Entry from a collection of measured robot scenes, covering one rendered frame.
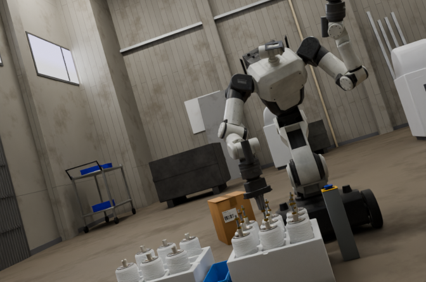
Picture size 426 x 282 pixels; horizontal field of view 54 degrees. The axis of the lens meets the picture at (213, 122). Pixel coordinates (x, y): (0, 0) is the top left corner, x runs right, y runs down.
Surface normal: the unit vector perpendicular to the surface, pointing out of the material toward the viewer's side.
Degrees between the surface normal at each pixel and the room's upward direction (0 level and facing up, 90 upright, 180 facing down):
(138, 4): 90
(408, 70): 72
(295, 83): 133
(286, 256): 90
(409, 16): 90
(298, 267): 90
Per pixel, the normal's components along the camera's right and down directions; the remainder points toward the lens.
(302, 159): -0.31, -0.68
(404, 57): -0.29, -0.32
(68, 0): -0.15, -0.04
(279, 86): 0.34, 0.55
